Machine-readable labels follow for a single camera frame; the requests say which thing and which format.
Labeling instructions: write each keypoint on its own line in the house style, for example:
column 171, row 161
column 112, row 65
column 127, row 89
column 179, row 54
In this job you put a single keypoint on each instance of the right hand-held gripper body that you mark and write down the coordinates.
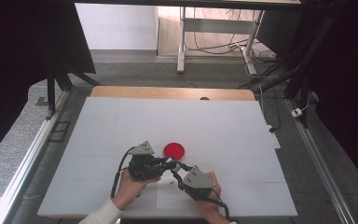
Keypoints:
column 197, row 182

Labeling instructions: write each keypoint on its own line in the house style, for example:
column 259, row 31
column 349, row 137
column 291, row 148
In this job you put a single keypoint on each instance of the black metal stand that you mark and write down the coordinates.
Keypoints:
column 303, row 93
column 51, row 93

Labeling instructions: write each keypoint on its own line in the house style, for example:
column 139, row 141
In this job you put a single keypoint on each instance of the round red dish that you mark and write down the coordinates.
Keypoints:
column 174, row 150

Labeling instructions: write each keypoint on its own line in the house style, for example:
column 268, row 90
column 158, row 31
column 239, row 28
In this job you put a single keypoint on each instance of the person's right hand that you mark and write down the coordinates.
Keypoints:
column 211, row 208

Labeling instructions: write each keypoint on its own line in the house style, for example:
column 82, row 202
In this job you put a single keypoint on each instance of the wooden table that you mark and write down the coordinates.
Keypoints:
column 167, row 92

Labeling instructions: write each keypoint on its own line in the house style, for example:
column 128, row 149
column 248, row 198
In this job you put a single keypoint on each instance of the white power strip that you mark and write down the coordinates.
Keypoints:
column 275, row 140

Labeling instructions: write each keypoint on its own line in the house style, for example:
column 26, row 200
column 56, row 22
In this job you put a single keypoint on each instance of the white desk frame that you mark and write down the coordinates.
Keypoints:
column 217, row 25

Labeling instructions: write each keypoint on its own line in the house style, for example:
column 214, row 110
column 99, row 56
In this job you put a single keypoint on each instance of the small white adapter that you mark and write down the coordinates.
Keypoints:
column 296, row 112

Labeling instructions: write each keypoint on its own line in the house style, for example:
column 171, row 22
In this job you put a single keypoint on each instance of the white table cover board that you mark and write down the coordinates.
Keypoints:
column 199, row 121

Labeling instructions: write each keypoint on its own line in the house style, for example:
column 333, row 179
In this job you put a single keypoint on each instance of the dark cabinet panel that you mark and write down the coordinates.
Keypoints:
column 276, row 31

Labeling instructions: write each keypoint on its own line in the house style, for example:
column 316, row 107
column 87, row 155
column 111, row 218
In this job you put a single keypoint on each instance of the black curtain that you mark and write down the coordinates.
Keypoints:
column 12, row 62
column 348, row 77

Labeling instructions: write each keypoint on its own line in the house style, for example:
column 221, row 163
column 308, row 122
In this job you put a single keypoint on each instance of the person's left hand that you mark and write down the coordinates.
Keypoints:
column 130, row 189

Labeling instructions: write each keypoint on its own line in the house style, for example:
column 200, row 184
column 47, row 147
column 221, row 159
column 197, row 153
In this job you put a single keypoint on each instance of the aluminium floor rail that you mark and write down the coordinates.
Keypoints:
column 28, row 161
column 320, row 161

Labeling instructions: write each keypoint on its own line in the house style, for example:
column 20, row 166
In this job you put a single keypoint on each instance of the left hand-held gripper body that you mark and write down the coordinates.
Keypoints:
column 143, row 166

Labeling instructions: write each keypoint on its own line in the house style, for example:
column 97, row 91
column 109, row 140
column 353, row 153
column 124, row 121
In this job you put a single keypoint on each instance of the white paper sheet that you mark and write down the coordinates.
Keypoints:
column 167, row 196

